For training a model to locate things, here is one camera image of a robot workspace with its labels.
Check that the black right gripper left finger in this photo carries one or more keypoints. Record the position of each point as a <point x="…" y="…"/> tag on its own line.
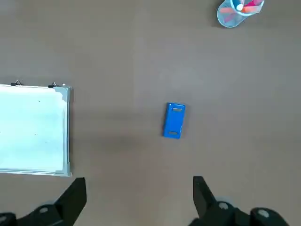
<point x="58" y="209"/>

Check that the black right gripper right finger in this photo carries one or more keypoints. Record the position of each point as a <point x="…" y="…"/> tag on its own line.
<point x="218" y="212"/>

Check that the blue whiteboard eraser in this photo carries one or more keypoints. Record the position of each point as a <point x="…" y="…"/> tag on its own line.
<point x="174" y="121"/>

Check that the silver framed whiteboard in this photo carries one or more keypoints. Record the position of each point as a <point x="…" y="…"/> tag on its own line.
<point x="30" y="129"/>

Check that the blue marker with white cap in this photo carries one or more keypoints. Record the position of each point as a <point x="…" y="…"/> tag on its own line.
<point x="240" y="7"/>

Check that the red marker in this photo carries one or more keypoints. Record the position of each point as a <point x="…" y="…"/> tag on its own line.
<point x="251" y="7"/>

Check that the clear mesh pen cup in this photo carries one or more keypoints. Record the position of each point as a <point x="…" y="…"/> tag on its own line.
<point x="229" y="17"/>

